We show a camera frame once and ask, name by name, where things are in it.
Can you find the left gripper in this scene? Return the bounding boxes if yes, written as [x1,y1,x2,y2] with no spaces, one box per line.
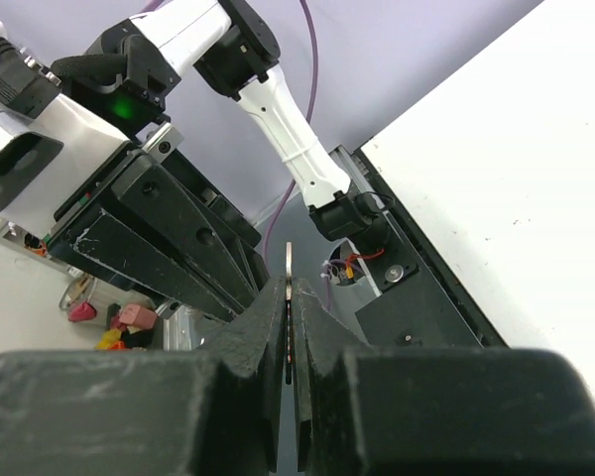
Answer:
[49,141,268,321]

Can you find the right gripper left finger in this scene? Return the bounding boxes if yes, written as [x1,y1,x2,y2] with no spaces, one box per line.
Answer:
[192,277,286,474]

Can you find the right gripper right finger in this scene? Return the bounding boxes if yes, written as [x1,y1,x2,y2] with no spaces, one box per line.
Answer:
[292,278,377,471]

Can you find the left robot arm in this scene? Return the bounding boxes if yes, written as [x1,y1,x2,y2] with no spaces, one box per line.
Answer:
[48,1,388,321]

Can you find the colourful clutter pile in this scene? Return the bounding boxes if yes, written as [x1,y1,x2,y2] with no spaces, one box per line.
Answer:
[59,274,161,350]

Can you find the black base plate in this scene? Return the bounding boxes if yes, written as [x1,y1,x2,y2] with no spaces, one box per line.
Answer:
[331,146,507,348]

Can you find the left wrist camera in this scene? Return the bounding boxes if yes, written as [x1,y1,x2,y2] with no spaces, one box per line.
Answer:
[0,39,135,224]

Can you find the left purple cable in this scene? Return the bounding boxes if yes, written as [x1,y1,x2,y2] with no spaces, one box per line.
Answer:
[138,0,336,313]

